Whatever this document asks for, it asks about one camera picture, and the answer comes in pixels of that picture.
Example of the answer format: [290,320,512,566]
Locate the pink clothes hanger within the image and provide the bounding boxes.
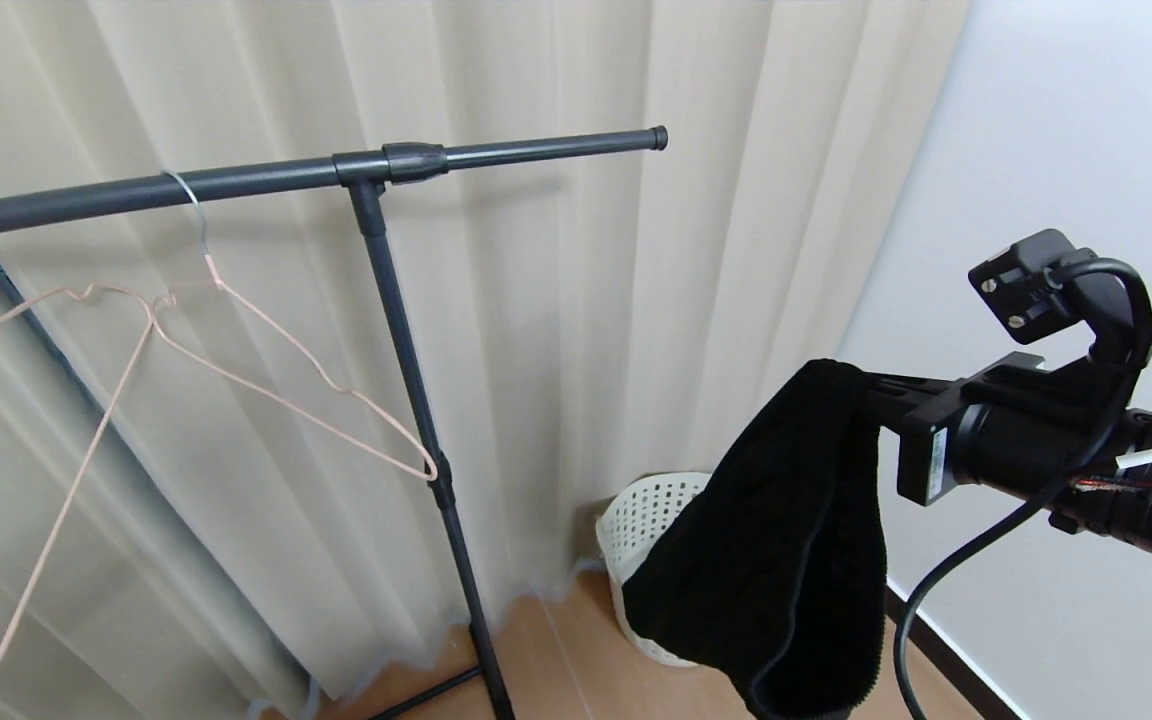
[0,283,177,676]
[151,170,439,483]

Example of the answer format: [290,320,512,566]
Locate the white laundry basket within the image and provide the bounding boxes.
[596,472,727,669]

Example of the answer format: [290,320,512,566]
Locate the beige curtain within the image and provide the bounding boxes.
[0,190,312,720]
[0,0,972,701]

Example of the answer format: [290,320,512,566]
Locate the black cable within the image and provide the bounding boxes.
[893,256,1152,720]

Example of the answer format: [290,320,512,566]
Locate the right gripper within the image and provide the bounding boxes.
[896,372,1152,507]

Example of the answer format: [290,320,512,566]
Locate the black clothes rack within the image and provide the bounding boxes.
[0,125,670,720]

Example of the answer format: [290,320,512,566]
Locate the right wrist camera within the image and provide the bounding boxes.
[968,228,1142,386]

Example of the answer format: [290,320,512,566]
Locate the black shorts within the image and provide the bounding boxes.
[621,358,889,720]

